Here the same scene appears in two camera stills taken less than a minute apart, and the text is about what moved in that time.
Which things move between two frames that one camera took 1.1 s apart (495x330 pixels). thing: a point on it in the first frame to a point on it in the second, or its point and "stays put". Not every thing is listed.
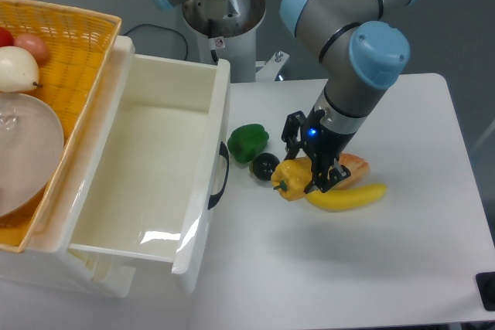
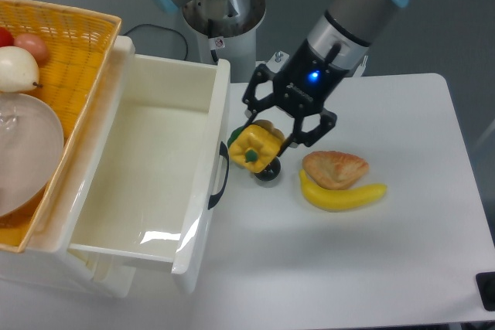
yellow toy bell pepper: x=291 y=177 to x=256 y=146
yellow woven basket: x=81 y=43 stays put
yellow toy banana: x=345 y=199 stays put
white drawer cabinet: x=48 y=253 stays put
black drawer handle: x=215 y=199 stays put
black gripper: x=322 y=145 to x=301 y=87
